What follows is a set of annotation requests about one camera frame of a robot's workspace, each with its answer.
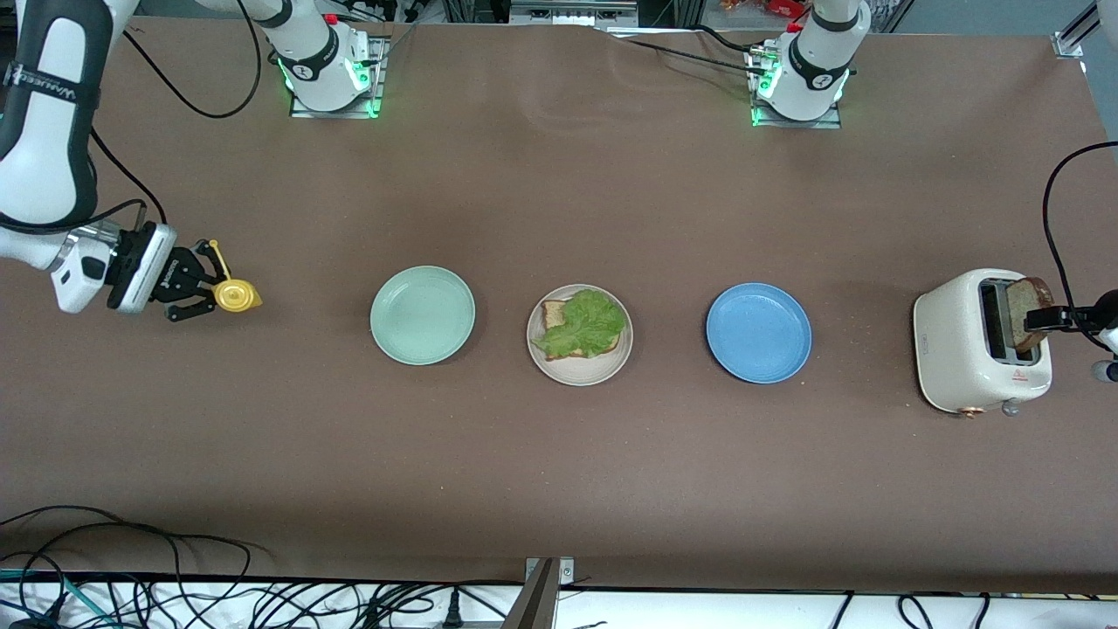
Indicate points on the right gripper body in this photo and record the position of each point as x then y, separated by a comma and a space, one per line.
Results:
178, 279

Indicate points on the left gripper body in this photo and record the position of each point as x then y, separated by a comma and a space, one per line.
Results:
1102, 313

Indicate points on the dark crust bread slice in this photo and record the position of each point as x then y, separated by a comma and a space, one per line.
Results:
1031, 293

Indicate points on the yellow squeeze mustard bottle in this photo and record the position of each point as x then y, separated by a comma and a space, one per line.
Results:
236, 297

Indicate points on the light brown bread slice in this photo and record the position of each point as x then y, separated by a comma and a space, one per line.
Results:
553, 314

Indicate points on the green lettuce leaf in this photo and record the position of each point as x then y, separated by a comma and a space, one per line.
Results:
585, 323

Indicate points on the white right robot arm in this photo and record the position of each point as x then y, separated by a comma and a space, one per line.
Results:
44, 131

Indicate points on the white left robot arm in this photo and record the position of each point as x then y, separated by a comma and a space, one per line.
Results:
817, 70

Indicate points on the mint green round plate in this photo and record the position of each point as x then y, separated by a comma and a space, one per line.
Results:
423, 314

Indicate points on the blue round plate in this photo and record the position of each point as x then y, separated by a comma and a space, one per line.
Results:
758, 332

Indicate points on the beige round plate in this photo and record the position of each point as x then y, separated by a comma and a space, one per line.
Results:
576, 371

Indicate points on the cream white toaster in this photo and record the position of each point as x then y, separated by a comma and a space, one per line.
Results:
952, 349

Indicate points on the black power plug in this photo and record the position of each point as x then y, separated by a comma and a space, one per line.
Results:
452, 616

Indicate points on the red packaged items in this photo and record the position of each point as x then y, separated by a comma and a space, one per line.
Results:
777, 7

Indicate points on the grey equipment box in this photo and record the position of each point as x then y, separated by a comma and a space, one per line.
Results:
568, 10

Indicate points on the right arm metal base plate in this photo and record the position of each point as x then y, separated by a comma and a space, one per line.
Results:
381, 79

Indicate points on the aluminium frame corner bracket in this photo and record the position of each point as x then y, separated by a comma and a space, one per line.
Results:
1067, 45

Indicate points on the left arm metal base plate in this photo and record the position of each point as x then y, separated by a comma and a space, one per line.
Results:
786, 124

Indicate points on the metal table edge bracket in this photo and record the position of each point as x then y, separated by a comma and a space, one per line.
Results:
537, 603

